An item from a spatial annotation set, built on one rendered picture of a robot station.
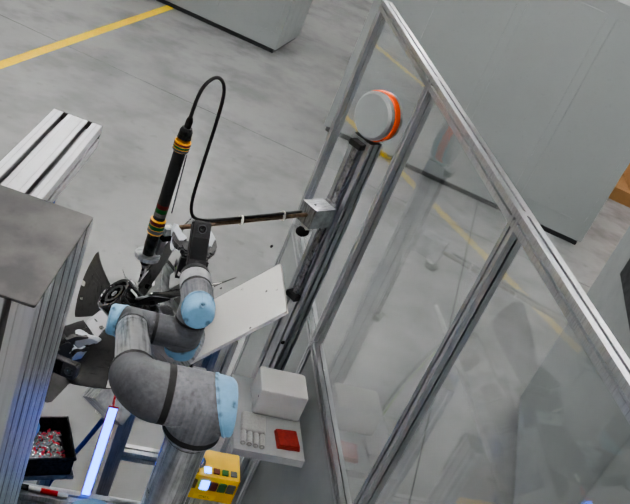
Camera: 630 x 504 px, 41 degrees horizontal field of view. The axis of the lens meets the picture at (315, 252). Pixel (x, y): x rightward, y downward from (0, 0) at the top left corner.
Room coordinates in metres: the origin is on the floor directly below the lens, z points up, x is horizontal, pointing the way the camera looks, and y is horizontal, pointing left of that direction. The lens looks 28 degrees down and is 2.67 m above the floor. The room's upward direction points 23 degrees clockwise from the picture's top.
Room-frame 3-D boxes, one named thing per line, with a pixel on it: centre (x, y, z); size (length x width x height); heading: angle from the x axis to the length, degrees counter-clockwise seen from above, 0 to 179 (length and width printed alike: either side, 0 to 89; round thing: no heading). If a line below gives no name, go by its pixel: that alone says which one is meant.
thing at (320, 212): (2.44, 0.04, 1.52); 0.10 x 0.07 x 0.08; 143
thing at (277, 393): (2.30, -0.07, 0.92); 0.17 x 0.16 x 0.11; 108
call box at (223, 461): (1.69, 0.03, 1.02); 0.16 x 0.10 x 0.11; 108
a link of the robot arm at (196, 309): (1.59, 0.20, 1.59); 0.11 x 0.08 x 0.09; 22
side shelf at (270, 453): (2.22, -0.07, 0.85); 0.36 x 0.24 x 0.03; 18
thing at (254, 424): (2.11, -0.04, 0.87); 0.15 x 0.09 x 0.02; 14
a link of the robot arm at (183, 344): (1.59, 0.22, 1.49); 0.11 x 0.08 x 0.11; 108
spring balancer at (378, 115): (2.51, -0.01, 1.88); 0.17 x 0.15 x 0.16; 18
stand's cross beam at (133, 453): (2.14, 0.25, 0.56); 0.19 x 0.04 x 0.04; 108
